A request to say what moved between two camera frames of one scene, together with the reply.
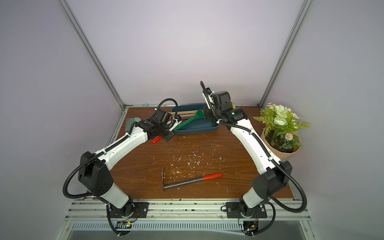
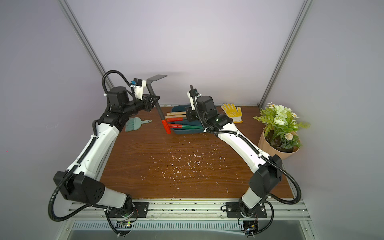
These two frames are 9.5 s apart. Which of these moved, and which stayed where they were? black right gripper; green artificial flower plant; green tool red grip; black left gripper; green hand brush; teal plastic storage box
Moved: black left gripper; green tool red grip; black right gripper
Stayed: green artificial flower plant; green hand brush; teal plastic storage box
